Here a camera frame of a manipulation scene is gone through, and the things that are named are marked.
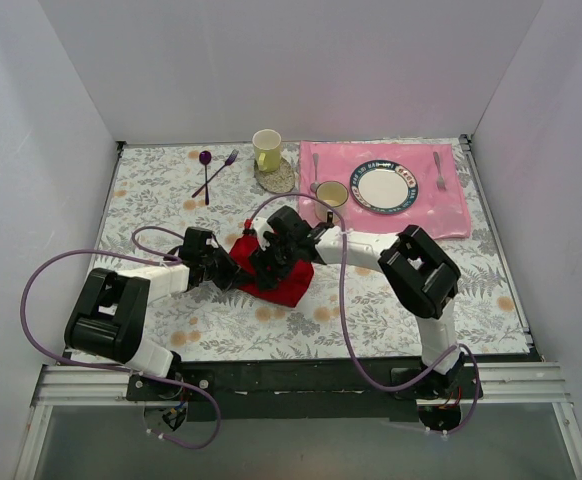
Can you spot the aluminium frame rail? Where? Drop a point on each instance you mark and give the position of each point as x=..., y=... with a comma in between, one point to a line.
x=516, y=382

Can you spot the silver spoon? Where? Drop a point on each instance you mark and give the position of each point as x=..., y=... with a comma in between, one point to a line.
x=315, y=183

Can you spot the floral tablecloth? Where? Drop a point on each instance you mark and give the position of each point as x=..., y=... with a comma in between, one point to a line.
x=345, y=312

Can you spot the cream enamel mug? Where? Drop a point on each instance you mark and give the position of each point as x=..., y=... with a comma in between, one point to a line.
x=333, y=197

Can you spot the pink placemat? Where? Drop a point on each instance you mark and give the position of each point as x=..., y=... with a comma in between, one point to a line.
x=441, y=213

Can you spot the red cloth napkin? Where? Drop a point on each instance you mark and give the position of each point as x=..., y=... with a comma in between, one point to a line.
x=289, y=291

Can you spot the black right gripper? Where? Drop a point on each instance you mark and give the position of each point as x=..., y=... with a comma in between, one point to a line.
x=269, y=261

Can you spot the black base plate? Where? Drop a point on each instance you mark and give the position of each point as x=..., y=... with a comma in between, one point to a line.
x=295, y=389

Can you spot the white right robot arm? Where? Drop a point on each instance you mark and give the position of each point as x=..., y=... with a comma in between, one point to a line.
x=419, y=272

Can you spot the purple fork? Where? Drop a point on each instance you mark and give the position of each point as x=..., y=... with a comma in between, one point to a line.
x=228, y=161

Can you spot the yellow ceramic mug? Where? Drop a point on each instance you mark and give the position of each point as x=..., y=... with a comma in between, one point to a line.
x=267, y=149

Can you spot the purple spoon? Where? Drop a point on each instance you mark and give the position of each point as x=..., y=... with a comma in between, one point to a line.
x=205, y=158

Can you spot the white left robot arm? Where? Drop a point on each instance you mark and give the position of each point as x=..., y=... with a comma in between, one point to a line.
x=109, y=316

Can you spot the speckled round coaster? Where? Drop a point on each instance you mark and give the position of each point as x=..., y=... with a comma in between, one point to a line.
x=282, y=180

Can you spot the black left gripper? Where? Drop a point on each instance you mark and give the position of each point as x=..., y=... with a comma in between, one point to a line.
x=226, y=275

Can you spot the silver fork on placemat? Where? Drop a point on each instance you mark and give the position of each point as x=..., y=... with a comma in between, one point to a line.
x=440, y=181

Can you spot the white plate blue rim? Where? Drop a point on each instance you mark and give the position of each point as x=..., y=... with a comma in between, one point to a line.
x=383, y=187

